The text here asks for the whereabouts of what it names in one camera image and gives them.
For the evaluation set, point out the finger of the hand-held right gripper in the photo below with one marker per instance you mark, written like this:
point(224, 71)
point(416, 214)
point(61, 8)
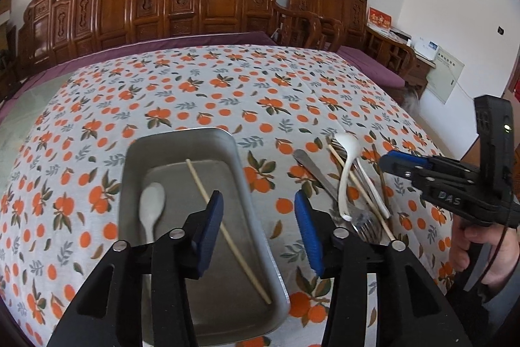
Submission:
point(406, 159)
point(423, 186)

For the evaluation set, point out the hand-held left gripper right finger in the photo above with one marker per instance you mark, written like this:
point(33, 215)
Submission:
point(308, 235)

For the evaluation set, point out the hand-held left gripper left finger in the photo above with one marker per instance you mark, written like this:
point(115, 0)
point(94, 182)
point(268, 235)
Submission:
point(213, 219)

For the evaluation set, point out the brown wooden chopstick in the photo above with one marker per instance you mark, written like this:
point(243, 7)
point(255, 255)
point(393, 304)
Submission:
point(380, 173)

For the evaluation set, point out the light wooden chopstick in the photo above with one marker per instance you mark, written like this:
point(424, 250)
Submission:
point(195, 178)
point(362, 194)

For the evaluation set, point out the metal tray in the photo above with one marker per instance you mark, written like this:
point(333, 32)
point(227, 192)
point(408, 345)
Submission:
point(221, 174)

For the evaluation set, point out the large white spoon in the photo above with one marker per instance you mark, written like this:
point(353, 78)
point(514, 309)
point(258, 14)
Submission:
point(348, 148)

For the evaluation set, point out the small white spoon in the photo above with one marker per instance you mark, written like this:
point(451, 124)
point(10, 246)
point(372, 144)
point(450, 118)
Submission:
point(152, 202)

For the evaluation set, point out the person's right forearm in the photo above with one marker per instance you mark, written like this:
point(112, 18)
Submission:
point(487, 318)

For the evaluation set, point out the person's right hand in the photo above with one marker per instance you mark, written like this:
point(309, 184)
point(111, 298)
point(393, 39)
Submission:
point(461, 249)

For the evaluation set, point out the grey fluffy bundle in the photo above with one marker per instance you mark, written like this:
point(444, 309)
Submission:
point(412, 98)

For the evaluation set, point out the wooden side table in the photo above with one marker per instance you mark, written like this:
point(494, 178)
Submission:
point(420, 70)

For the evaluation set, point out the short purple seat cushion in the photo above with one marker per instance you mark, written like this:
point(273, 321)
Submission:
point(378, 68)

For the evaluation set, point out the white box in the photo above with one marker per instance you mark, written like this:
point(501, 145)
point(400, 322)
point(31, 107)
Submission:
point(424, 49)

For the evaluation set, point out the stack of papers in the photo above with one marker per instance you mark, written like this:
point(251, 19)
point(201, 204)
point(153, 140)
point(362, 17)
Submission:
point(400, 34)

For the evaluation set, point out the orange print tablecloth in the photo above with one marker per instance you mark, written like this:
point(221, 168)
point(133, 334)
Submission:
point(203, 87)

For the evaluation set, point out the red box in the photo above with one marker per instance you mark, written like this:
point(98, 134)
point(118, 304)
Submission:
point(380, 18)

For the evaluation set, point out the carved wooden armchair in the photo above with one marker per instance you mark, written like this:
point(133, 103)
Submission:
point(337, 5)

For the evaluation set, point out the long purple seat cushion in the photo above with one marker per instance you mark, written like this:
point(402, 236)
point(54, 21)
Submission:
point(243, 38)

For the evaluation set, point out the carved wooden sofa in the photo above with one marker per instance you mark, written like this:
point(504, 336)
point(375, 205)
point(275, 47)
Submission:
point(219, 1)

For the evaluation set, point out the white wall chart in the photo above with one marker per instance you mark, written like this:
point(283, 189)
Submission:
point(445, 78)

